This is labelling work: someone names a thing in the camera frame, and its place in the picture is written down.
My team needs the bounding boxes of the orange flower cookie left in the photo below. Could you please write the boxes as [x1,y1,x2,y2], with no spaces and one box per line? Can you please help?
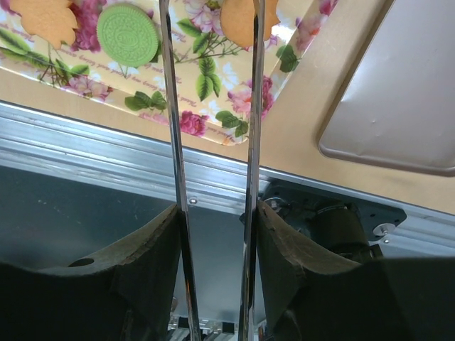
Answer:
[9,0,78,49]

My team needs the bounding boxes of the floral serving tray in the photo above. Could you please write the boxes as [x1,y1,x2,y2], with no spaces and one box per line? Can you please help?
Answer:
[1,1,336,145]

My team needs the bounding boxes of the orange flower cookie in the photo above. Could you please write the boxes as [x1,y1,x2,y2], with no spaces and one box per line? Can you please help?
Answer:
[220,0,280,48]
[9,0,78,49]

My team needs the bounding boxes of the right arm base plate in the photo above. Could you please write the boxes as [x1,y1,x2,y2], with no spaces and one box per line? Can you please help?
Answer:
[261,180,407,263]

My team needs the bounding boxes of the orange flower cookie right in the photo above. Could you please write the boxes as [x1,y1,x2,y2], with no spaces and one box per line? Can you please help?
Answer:
[220,0,280,48]

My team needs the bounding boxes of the brown tin lid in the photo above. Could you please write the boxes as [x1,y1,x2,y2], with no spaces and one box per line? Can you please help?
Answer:
[318,1,454,177]

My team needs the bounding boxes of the aluminium front rail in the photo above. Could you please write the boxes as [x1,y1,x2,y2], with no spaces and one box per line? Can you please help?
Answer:
[1,102,454,256]

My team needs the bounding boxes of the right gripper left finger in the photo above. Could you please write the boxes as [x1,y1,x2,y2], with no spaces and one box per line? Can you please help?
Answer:
[1,206,181,340]

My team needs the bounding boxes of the metal tongs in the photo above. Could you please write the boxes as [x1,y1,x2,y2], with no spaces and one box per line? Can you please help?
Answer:
[156,0,267,341]

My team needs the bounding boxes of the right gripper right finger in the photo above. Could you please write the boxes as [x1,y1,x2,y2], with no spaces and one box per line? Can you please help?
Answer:
[257,202,454,340]

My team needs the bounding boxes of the green sandwich cookie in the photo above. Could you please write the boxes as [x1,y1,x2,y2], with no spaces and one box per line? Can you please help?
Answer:
[97,2,159,67]

